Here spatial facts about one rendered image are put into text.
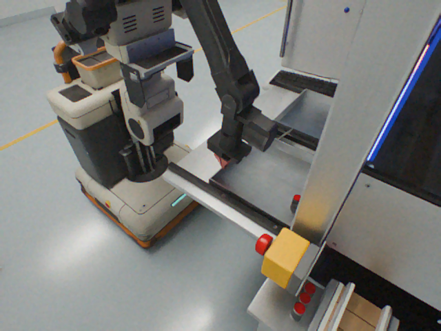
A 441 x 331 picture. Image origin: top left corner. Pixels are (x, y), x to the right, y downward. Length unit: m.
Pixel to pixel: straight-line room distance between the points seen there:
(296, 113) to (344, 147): 0.69
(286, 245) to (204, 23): 0.42
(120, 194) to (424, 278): 1.40
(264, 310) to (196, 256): 1.06
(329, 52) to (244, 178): 0.87
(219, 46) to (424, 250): 0.46
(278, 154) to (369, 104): 0.56
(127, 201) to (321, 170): 1.28
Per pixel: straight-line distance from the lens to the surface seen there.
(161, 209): 1.52
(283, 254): 0.50
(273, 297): 0.64
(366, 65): 0.34
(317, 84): 1.42
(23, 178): 2.44
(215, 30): 0.56
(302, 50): 1.51
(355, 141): 0.39
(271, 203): 0.75
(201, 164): 0.84
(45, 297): 1.80
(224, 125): 0.64
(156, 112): 1.22
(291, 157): 0.88
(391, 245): 0.49
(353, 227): 0.49
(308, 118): 1.06
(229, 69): 0.55
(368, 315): 0.62
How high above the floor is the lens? 1.47
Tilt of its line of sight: 45 degrees down
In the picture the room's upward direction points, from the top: straight up
